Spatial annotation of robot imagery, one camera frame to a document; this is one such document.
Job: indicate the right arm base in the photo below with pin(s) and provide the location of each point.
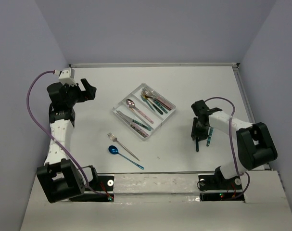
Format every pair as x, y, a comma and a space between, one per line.
213, 187

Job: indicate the teal handled knife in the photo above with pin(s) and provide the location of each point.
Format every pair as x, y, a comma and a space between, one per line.
141, 124

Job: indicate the teal handled fork in tray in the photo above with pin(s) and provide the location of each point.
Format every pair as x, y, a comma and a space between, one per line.
156, 102

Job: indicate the silver slim fork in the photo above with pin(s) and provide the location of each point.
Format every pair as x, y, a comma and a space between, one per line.
115, 139

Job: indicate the dark marbled handled knife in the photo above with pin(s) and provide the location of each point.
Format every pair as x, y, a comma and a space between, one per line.
139, 131

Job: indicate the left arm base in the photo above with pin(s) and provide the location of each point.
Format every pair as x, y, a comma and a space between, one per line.
103, 184

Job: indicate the white cutlery tray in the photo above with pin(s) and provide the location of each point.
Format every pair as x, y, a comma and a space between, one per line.
144, 111

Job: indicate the gold spoon green handle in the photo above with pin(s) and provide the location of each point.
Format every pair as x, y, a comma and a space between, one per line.
197, 145

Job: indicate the pink handled knife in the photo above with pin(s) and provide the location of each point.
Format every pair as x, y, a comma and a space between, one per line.
125, 117

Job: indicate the gold fork green handle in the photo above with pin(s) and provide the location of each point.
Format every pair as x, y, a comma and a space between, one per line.
148, 97

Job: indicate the pink handled fork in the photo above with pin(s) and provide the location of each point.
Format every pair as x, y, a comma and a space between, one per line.
159, 98

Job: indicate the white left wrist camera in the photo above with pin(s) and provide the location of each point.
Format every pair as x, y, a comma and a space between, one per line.
67, 76

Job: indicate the dark dotted handled fork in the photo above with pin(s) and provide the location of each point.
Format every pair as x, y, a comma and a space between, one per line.
160, 101

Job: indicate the pink handled spoon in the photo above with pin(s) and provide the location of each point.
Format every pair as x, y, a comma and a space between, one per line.
132, 106

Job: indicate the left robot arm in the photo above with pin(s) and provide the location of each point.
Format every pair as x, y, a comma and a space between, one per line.
61, 176

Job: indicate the teal handled spoon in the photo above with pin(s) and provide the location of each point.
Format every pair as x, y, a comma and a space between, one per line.
211, 129

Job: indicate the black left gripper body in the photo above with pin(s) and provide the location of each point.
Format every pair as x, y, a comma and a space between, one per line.
74, 95

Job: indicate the teal slim fork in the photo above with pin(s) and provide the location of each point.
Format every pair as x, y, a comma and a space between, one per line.
145, 100

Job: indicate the blue spoon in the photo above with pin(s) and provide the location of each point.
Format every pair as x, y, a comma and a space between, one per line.
113, 150

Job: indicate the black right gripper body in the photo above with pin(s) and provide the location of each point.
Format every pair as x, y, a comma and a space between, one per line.
197, 130

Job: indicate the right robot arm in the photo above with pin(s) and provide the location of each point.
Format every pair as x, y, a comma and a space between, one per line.
251, 144

